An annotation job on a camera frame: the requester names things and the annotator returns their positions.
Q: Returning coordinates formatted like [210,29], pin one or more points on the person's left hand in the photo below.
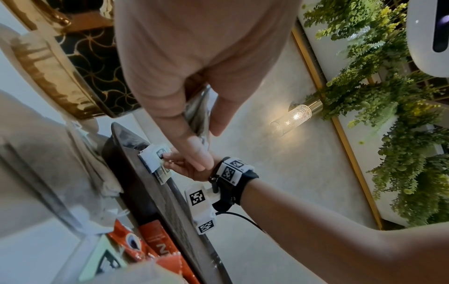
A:
[196,41]

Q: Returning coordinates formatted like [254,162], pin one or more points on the person's right hand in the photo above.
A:
[194,170]

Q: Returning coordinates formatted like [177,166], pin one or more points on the white sachet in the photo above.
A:
[150,158]

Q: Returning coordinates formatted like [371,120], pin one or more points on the silver foil sachets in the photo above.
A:
[197,113]

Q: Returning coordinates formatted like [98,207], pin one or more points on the person's right forearm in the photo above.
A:
[333,241]

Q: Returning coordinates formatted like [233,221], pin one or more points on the dark oval tray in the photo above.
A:
[165,210]

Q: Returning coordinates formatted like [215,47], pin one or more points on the orange sachet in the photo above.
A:
[165,244]

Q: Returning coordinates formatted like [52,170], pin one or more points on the orange snack packet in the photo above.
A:
[129,242]

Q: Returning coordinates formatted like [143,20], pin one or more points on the white paper napkins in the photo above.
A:
[94,160]

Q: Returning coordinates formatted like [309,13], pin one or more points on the pale green packet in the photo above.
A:
[101,260]

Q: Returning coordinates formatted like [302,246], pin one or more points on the green artificial plants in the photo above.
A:
[386,97]

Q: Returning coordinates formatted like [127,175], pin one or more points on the white head-worn device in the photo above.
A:
[426,38]

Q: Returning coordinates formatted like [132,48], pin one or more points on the glass wall lamp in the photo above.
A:
[294,116]

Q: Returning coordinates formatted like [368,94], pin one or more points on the gold wall trim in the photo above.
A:
[336,130]

